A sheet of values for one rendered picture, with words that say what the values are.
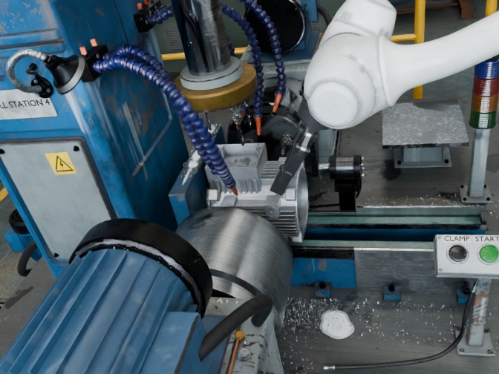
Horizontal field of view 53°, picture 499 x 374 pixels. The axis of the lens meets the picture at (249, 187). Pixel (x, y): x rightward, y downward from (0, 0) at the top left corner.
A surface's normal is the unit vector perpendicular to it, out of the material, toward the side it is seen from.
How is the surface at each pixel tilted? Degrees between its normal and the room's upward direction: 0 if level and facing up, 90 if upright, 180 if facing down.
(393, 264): 90
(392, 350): 0
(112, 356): 41
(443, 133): 0
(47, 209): 90
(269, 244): 51
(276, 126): 90
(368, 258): 90
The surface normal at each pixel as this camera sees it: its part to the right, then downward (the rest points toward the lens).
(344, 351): -0.17, -0.81
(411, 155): -0.21, 0.59
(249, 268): 0.48, -0.64
